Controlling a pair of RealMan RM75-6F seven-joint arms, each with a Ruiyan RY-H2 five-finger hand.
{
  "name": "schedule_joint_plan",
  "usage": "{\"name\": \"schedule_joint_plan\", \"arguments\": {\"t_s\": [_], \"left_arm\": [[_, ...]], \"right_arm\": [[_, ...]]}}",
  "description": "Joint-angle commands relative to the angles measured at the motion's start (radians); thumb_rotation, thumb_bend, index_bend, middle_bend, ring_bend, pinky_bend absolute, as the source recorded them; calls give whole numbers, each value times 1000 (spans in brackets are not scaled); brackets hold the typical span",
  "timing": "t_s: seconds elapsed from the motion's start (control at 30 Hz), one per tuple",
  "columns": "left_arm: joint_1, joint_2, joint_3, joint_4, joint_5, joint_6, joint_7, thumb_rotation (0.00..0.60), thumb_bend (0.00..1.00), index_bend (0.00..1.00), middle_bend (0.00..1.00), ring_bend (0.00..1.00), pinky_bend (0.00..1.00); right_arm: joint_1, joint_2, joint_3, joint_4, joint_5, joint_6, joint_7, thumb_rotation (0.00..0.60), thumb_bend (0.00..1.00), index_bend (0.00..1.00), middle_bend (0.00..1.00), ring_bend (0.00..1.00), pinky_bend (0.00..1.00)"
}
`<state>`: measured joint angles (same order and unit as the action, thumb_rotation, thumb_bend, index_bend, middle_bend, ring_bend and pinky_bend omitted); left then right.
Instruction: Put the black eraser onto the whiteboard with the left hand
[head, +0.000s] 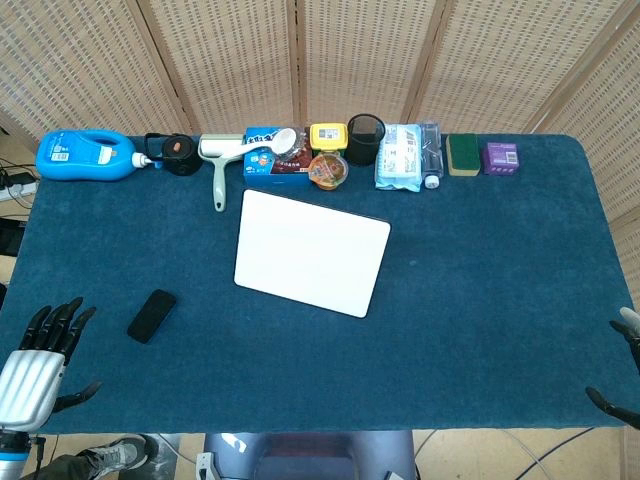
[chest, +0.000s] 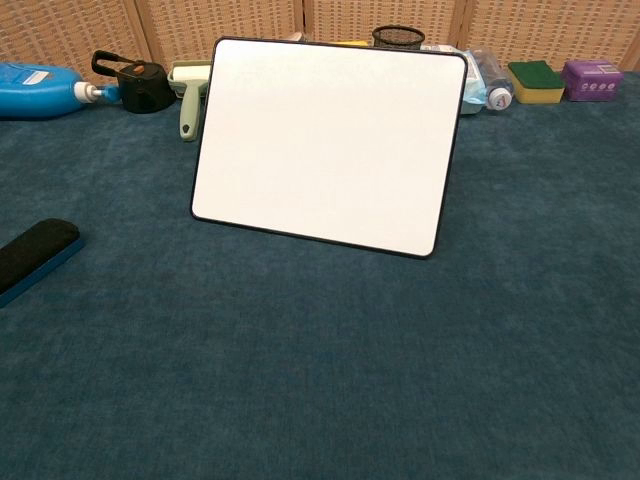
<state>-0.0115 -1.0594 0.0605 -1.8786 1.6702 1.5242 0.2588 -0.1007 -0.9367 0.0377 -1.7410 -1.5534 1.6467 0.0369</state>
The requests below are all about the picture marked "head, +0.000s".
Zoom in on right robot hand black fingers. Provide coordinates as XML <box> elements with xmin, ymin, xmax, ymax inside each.
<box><xmin>585</xmin><ymin>306</ymin><xmax>640</xmax><ymax>429</ymax></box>

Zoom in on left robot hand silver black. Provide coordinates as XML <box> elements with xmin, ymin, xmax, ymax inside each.
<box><xmin>0</xmin><ymin>296</ymin><xmax>103</xmax><ymax>432</ymax></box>

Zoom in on black eraser block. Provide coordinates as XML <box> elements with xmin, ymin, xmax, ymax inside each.
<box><xmin>126</xmin><ymin>288</ymin><xmax>178</xmax><ymax>345</ymax></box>

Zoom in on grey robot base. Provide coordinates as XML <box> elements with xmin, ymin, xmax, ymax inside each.
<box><xmin>196</xmin><ymin>431</ymin><xmax>417</xmax><ymax>480</ymax></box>

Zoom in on white rectangular board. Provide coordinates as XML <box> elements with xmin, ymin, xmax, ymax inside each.
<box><xmin>233</xmin><ymin>188</ymin><xmax>392</xmax><ymax>319</ymax></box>

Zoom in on grey sneaker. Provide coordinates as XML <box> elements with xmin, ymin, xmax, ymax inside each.
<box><xmin>73</xmin><ymin>434</ymin><xmax>162</xmax><ymax>474</ymax></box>

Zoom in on blue table cloth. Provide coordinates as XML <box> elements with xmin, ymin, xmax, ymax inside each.
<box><xmin>0</xmin><ymin>132</ymin><xmax>632</xmax><ymax>435</ymax></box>

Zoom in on white power strip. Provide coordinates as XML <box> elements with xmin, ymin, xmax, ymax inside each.
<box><xmin>0</xmin><ymin>181</ymin><xmax>39</xmax><ymax>202</ymax></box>

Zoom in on purple cardboard box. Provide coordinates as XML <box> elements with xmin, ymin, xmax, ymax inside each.
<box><xmin>482</xmin><ymin>141</ymin><xmax>521</xmax><ymax>177</ymax></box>

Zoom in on blue detergent bottle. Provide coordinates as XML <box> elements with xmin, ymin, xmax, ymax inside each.
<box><xmin>35</xmin><ymin>129</ymin><xmax>151</xmax><ymax>182</ymax></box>

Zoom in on green yellow sponge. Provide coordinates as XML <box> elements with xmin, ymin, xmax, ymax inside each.
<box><xmin>446</xmin><ymin>133</ymin><xmax>482</xmax><ymax>177</ymax></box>

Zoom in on clear plastic water bottle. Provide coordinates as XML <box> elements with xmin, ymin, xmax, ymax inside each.
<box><xmin>418</xmin><ymin>121</ymin><xmax>445</xmax><ymax>191</ymax></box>

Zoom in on pale green lint roller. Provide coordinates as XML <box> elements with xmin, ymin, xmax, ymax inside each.
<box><xmin>198</xmin><ymin>133</ymin><xmax>247</xmax><ymax>214</ymax></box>

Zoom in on blue white wet wipes pack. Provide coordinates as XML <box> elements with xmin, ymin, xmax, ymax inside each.
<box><xmin>374</xmin><ymin>123</ymin><xmax>427</xmax><ymax>193</ymax></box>

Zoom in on blue cookie box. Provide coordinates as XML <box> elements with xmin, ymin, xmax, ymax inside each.
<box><xmin>243</xmin><ymin>126</ymin><xmax>314</xmax><ymax>189</ymax></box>

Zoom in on black mesh pen holder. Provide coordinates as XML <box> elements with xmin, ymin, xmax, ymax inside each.
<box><xmin>346</xmin><ymin>113</ymin><xmax>387</xmax><ymax>167</ymax></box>

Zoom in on orange jelly cup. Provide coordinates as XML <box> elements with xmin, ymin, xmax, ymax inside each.
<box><xmin>307</xmin><ymin>151</ymin><xmax>350</xmax><ymax>192</ymax></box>

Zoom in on brown snack packet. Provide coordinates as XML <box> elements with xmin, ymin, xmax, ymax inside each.
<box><xmin>272</xmin><ymin>126</ymin><xmax>314</xmax><ymax>176</ymax></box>

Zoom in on white plastic spoon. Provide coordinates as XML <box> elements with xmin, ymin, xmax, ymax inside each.
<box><xmin>227</xmin><ymin>128</ymin><xmax>299</xmax><ymax>162</ymax></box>

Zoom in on yellow lidded box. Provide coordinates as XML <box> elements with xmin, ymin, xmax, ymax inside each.
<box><xmin>309</xmin><ymin>122</ymin><xmax>349</xmax><ymax>154</ymax></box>

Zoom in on bamboo folding screen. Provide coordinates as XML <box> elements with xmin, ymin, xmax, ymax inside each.
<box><xmin>0</xmin><ymin>0</ymin><xmax>640</xmax><ymax>236</ymax></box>

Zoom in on black floor cable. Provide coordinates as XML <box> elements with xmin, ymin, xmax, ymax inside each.
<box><xmin>522</xmin><ymin>426</ymin><xmax>604</xmax><ymax>474</ymax></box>

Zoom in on white floor cable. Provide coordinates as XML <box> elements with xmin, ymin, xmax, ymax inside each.
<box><xmin>417</xmin><ymin>428</ymin><xmax>554</xmax><ymax>480</ymax></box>

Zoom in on black flask with strap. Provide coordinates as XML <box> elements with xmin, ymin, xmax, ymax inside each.
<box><xmin>144</xmin><ymin>132</ymin><xmax>202</xmax><ymax>177</ymax></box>

